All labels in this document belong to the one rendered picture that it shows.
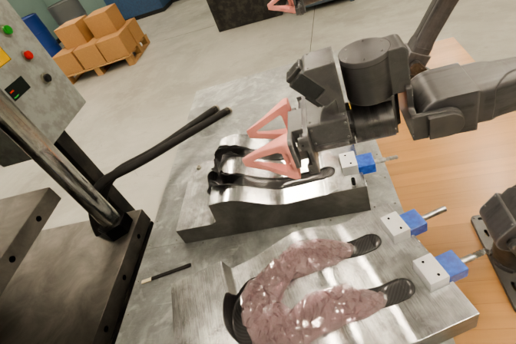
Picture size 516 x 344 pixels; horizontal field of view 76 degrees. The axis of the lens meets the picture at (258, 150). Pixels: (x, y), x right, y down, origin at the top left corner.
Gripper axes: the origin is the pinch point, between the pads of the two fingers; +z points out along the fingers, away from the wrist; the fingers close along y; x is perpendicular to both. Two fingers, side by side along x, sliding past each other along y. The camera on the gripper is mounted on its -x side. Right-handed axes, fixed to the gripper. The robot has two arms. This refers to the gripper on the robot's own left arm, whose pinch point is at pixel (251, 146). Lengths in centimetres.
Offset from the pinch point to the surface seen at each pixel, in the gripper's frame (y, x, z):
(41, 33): -544, 48, 496
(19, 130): -21, -4, 60
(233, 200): -14.1, 25.9, 15.9
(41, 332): 8, 38, 73
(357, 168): -20.0, 29.3, -13.5
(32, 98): -42, -3, 73
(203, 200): -22.5, 32.4, 29.1
